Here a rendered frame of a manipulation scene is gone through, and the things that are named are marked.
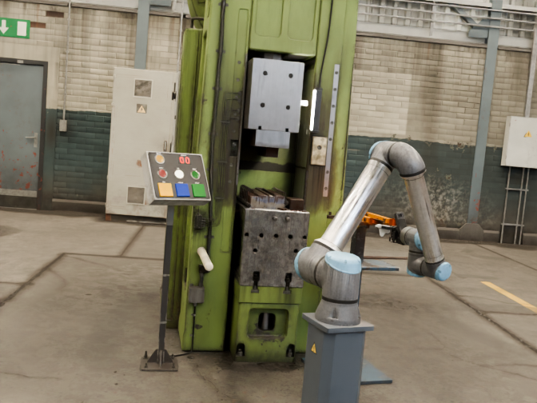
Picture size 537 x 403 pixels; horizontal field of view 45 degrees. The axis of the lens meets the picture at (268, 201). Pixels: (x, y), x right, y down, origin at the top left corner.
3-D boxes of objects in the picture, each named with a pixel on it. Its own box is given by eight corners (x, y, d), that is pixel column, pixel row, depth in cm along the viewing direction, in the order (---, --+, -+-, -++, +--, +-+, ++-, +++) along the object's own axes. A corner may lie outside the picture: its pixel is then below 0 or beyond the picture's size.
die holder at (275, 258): (303, 288, 378) (310, 212, 374) (239, 285, 371) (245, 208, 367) (283, 267, 433) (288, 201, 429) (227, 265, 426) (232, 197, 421)
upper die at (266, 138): (288, 149, 374) (290, 132, 373) (254, 145, 370) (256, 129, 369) (274, 146, 414) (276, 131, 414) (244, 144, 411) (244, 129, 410)
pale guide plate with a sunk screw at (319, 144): (324, 165, 391) (327, 137, 389) (310, 164, 389) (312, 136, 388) (324, 165, 393) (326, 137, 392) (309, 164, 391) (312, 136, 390)
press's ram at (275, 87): (312, 133, 375) (319, 64, 371) (247, 128, 368) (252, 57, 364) (296, 133, 416) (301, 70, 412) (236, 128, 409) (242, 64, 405)
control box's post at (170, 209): (163, 365, 364) (177, 174, 353) (156, 365, 363) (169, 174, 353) (163, 363, 368) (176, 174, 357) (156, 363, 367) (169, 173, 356)
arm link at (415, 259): (418, 279, 303) (421, 253, 302) (401, 273, 313) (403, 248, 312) (432, 278, 308) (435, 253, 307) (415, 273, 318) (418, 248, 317)
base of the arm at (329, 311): (369, 325, 264) (371, 301, 263) (329, 327, 256) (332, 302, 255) (344, 312, 281) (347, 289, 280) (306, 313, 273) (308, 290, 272)
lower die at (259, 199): (283, 209, 377) (284, 195, 376) (249, 207, 373) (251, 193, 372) (269, 201, 418) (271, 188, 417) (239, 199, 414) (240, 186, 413)
